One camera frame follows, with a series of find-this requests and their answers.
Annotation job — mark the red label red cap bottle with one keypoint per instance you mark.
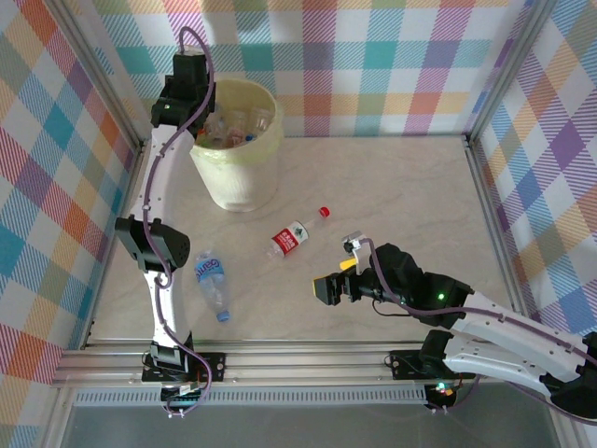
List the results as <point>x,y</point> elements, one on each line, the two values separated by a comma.
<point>289,238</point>

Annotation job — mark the clear white cap bottle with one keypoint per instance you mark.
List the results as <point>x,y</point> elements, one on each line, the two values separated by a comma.
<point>260,119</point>

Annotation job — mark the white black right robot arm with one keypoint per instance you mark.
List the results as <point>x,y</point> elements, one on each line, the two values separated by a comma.
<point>490,368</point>

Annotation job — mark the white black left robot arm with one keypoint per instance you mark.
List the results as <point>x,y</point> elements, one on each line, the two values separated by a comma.
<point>161,177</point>

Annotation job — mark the cream plastic waste bin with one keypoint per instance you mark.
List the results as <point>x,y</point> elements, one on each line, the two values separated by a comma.
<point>238,182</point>

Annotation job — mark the blue cap water bottle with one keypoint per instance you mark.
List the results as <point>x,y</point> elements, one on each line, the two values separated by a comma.
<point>207,270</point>

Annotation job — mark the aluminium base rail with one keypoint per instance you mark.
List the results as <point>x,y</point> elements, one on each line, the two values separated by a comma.
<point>303,361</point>

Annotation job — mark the aluminium frame post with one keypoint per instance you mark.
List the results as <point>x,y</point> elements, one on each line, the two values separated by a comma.
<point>507,70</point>
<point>105,79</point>

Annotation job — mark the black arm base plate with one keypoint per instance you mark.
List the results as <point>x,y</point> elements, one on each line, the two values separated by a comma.
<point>406,364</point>
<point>212,364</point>

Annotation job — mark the aluminium side frame rail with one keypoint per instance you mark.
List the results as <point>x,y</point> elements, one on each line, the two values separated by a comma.
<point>478,172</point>
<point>125,200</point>

